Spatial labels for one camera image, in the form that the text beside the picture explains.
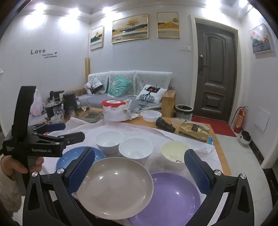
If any grey sofa with lace cover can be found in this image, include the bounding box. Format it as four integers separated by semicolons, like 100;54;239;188
76;71;177;119

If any white tree print pillow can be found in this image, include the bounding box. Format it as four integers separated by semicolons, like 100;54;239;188
136;84;167;103

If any purple plate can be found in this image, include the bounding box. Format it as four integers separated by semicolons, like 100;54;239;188
128;172;201;226

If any white disposable bowl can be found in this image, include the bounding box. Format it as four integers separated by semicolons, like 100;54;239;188
140;110;162;122

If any small framed landscape painting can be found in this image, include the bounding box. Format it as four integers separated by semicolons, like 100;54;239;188
90;25;104;51

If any dark brown door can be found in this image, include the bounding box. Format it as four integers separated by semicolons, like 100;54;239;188
194;17;240;125

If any red doormat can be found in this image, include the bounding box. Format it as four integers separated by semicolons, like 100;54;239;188
191;116;237;137

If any beige plate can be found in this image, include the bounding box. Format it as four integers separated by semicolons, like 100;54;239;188
76;157;154;220

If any person's left hand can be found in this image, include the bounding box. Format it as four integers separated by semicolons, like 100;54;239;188
0;155;45;177

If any framed golden hills painting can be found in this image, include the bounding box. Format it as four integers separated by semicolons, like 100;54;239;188
157;12;181;39

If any white round appliance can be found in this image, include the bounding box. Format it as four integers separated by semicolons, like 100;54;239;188
239;130;252;146

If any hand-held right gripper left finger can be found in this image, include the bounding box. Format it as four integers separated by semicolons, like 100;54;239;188
23;147;96;226

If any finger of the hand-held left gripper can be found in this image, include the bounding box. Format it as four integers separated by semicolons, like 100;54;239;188
29;123;66;135
55;131;86;150

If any white plastic bag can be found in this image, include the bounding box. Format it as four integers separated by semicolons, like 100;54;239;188
103;102;139;122

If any red fire extinguisher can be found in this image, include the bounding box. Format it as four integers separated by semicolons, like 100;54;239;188
231;106;248;134

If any white framed mountain painting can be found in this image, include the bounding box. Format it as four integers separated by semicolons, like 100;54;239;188
249;23;275;54

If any gold paper bag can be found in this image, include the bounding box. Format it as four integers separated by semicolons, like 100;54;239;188
178;121;211;143

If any white wall panel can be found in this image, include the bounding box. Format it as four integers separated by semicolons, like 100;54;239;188
254;107;271;133

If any red lidded container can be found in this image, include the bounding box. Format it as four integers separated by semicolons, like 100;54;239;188
101;99;129;109

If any black pot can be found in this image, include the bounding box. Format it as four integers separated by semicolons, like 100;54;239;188
44;101;62;120

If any door lock handle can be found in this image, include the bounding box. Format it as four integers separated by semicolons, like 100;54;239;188
198;55;208;75

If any trash bin with black liner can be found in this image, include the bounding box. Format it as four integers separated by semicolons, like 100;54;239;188
175;104;193;120

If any blue plate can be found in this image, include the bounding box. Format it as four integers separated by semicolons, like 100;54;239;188
56;146;106;174

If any person's left forearm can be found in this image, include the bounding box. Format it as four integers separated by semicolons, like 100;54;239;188
0;171;22;216

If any wide framed tree painting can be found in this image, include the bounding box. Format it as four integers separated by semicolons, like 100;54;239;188
112;14;149;44

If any clear glass cup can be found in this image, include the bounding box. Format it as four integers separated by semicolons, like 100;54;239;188
53;106;65;122

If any rolled bamboo mat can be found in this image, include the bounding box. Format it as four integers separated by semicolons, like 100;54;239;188
84;57;91;87

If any black and white leaf pillow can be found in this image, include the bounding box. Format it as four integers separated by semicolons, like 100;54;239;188
85;76;104;95

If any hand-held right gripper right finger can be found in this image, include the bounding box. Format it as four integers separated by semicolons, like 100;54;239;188
184;149;255;226

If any pink plastic bag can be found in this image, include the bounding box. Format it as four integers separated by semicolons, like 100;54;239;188
30;89;44;117

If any teal patterned pillow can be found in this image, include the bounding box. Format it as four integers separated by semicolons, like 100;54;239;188
108;76;132;97

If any black crumpled object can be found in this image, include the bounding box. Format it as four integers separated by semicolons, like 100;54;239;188
155;117;176;133

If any cream bowl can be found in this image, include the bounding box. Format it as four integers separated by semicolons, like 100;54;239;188
161;141;191;170

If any clear plastic cup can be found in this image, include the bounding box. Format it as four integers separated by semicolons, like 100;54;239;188
170;118;185;129

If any black electric kettle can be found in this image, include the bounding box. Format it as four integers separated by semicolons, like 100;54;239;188
63;92;79;112

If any black wall lettering sticker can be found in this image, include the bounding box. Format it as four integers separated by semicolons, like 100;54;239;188
30;49;59;59

